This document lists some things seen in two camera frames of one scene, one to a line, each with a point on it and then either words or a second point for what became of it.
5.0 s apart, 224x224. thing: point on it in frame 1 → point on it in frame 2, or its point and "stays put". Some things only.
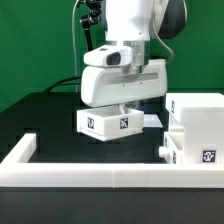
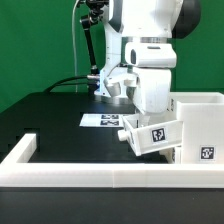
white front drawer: [170, 150] stays put
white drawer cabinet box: [200, 119] stays put
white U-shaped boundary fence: [18, 169] stays put
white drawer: [108, 122] → [160, 135]
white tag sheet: [151, 121] → [102, 120]
